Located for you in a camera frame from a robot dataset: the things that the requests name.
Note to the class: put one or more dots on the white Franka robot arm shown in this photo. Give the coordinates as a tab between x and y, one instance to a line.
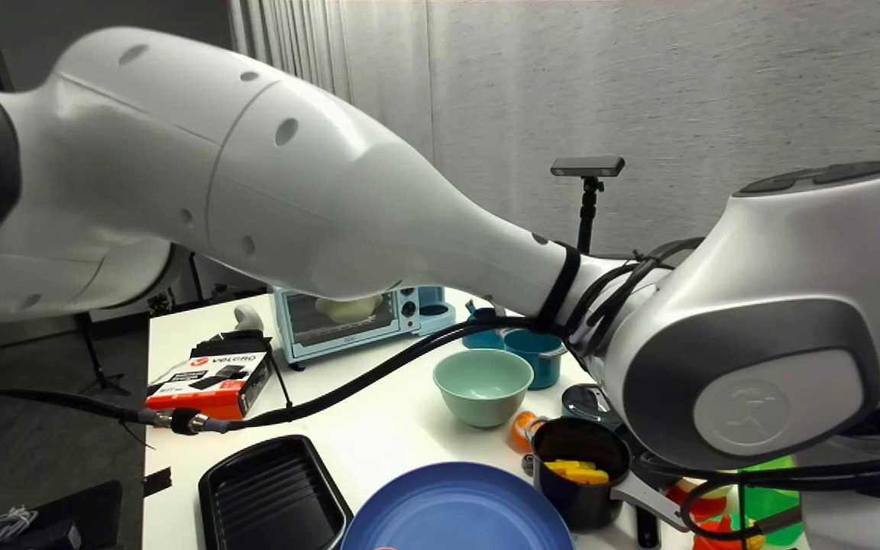
206	164

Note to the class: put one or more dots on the blue round plate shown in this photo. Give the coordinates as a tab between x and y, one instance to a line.
457	514

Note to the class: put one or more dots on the light blue toaster oven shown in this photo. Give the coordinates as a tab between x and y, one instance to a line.
342	323

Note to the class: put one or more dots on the mint green bowl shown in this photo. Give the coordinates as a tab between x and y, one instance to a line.
482	393

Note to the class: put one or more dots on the dark teal mug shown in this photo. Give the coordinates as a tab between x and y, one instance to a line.
543	356

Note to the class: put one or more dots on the small orange toy piece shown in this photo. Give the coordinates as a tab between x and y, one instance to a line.
521	433

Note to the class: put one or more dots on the flat black object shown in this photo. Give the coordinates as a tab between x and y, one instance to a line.
231	342

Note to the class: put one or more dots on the yellow toy food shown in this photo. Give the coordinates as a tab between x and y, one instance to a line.
577	470

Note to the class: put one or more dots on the orange black white box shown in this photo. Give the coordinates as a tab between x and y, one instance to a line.
206	393

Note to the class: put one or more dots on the black toy saucepan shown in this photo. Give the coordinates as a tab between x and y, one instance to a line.
587	504

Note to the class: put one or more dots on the black ridged grill tray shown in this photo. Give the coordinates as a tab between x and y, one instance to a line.
274	500

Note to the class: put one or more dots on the red rimmed white dish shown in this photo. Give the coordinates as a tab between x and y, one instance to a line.
686	493

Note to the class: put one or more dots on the black table edge clamp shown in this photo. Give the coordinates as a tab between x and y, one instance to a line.
158	480

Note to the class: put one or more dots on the black floor tripod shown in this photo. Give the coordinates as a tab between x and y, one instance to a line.
87	340

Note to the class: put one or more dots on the red toy item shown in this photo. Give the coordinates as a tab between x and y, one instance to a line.
712	529

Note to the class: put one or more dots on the green plastic funnel cup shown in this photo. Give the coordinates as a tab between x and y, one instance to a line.
765	507

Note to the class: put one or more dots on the black camera on stand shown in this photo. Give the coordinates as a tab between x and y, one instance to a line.
587	167

